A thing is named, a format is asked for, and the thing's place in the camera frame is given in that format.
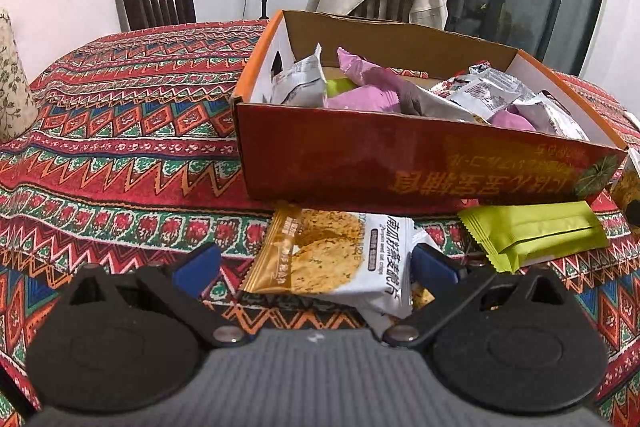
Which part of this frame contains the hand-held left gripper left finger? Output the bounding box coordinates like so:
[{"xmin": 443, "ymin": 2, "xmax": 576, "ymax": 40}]
[{"xmin": 57, "ymin": 243, "xmax": 251, "ymax": 349}]

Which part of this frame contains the white cracker snack packet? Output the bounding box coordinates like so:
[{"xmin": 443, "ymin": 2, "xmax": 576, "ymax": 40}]
[{"xmin": 242, "ymin": 206, "xmax": 426, "ymax": 310}]

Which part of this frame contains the red-edged silver snack packet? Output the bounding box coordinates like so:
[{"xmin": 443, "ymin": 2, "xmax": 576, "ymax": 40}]
[{"xmin": 442, "ymin": 62, "xmax": 541, "ymax": 118}]

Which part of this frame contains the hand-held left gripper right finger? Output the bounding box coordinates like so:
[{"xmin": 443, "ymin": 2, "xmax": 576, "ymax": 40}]
[{"xmin": 382, "ymin": 243, "xmax": 576, "ymax": 349}]

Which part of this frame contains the green snack packet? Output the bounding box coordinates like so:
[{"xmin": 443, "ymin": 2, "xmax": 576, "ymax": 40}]
[
  {"xmin": 487, "ymin": 227, "xmax": 611, "ymax": 274},
  {"xmin": 457, "ymin": 201, "xmax": 603, "ymax": 253},
  {"xmin": 325, "ymin": 77, "xmax": 357, "ymax": 98}
]

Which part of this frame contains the patterned red tablecloth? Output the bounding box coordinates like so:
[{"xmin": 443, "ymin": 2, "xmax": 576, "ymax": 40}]
[{"xmin": 0, "ymin": 19, "xmax": 640, "ymax": 427}]

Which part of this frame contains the grey silver snack packet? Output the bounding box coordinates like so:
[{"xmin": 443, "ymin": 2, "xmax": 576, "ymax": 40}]
[{"xmin": 400, "ymin": 82, "xmax": 491, "ymax": 124}]

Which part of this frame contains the floral ceramic vase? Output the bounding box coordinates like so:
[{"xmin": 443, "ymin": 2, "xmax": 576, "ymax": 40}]
[{"xmin": 0, "ymin": 7, "xmax": 40, "ymax": 142}]

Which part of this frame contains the orange red cardboard box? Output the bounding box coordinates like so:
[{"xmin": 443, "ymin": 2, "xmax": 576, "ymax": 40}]
[{"xmin": 231, "ymin": 9, "xmax": 628, "ymax": 204}]

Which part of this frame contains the small white snack packet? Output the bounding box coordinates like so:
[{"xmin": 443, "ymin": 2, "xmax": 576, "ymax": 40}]
[{"xmin": 510, "ymin": 93, "xmax": 591, "ymax": 140}]

